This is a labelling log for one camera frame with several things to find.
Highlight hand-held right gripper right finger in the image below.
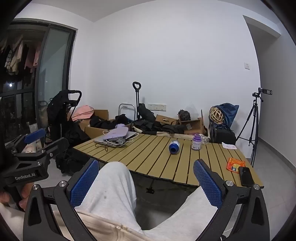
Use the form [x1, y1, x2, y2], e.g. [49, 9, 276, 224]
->
[193, 159, 271, 241]

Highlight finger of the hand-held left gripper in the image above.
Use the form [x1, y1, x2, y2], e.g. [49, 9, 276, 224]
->
[38, 138, 70, 160]
[5, 128, 46, 154]

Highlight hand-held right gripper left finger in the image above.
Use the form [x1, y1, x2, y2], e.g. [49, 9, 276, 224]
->
[23, 159, 100, 241]

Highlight blue bottle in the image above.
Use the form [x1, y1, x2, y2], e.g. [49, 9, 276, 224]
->
[169, 139, 180, 155]

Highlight person's left hand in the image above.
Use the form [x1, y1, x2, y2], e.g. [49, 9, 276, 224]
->
[0, 184, 35, 210]

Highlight black floor bag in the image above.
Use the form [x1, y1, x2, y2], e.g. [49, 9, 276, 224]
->
[55, 148, 93, 175]

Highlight person's left leg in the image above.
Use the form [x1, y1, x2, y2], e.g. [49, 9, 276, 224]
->
[74, 161, 144, 233]

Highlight person's leg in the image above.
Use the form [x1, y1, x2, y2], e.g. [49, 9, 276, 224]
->
[74, 161, 144, 233]
[143, 185, 219, 241]

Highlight orange packet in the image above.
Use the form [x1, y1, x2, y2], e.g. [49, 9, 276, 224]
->
[227, 158, 245, 173]

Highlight black stroller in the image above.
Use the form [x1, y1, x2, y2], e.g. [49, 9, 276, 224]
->
[46, 89, 82, 144]

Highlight black phone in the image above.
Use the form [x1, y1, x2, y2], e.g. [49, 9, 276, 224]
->
[238, 166, 255, 187]

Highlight large open cardboard box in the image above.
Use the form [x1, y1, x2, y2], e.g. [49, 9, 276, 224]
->
[79, 109, 121, 139]

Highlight person's right leg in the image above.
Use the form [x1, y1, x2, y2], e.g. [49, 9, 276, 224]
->
[143, 185, 219, 241]

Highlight pink cloth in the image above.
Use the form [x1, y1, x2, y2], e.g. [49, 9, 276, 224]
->
[71, 105, 95, 122]

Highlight white paper slip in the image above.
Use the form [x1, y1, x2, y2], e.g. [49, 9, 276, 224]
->
[221, 142, 238, 151]

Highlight white bottle with purple lid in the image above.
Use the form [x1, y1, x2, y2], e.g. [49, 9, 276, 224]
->
[191, 134, 203, 151]

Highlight cream jacket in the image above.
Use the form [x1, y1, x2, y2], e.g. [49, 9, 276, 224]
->
[54, 206, 162, 241]

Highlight silver laptop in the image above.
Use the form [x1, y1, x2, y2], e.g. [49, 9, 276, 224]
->
[94, 131, 139, 147]

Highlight purple pouch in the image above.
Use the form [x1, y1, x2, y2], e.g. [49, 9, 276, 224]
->
[102, 124, 129, 141]

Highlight cardboard box with dark fur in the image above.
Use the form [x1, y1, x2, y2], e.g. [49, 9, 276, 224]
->
[155, 109, 207, 136]

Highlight sliding glass door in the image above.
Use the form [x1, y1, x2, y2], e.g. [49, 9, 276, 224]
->
[35, 25, 77, 130]

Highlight woven rattan ball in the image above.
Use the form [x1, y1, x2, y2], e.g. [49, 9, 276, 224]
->
[209, 107, 226, 123]

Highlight black tripod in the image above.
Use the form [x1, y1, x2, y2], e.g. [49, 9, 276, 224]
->
[236, 92, 264, 168]

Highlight dark furry bundle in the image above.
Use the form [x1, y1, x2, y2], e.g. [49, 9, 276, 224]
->
[178, 109, 191, 121]

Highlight blue bag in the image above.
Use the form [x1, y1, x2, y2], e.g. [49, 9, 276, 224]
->
[213, 103, 239, 128]

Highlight hanging clothes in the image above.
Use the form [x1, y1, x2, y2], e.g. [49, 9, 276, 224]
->
[0, 35, 42, 77]

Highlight cardboard boxes with clothes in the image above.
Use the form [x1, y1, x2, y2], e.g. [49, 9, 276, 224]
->
[90, 114, 185, 135]

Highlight white cable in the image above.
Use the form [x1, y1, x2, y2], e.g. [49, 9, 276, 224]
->
[95, 130, 139, 147]

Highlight metal folding cart frame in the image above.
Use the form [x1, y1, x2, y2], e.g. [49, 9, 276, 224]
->
[118, 103, 136, 121]

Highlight black trolley handle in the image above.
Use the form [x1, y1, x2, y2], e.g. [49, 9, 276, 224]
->
[132, 81, 142, 121]

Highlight white wall socket strip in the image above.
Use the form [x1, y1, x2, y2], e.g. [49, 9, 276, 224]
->
[147, 103, 167, 111]

